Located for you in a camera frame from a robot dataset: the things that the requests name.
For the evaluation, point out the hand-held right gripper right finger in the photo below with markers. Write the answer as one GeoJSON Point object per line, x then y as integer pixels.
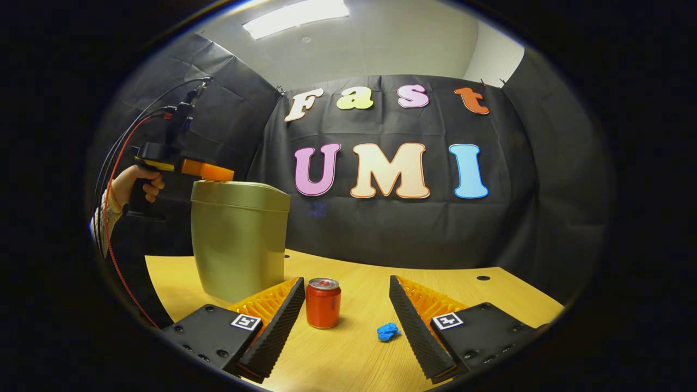
{"type": "Point", "coordinates": [416, 332]}

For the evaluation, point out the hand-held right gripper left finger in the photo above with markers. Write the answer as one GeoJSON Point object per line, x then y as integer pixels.
{"type": "Point", "coordinates": [275, 332]}

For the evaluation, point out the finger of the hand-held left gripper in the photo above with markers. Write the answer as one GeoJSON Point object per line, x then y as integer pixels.
{"type": "Point", "coordinates": [209, 171]}

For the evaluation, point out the blue paper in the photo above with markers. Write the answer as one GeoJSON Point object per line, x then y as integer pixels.
{"type": "Point", "coordinates": [387, 332]}

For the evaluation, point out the red pop can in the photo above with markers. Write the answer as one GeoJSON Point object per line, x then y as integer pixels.
{"type": "Point", "coordinates": [323, 307]}

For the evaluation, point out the green desktop garbage bin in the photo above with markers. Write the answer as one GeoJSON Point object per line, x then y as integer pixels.
{"type": "Point", "coordinates": [239, 239]}

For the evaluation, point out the wooden desktop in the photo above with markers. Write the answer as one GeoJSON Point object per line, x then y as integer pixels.
{"type": "Point", "coordinates": [359, 294]}

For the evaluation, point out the black backdrop cloth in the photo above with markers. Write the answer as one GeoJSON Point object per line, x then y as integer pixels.
{"type": "Point", "coordinates": [392, 228]}

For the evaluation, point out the ceiling light panel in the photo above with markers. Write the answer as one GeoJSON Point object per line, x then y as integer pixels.
{"type": "Point", "coordinates": [297, 16]}

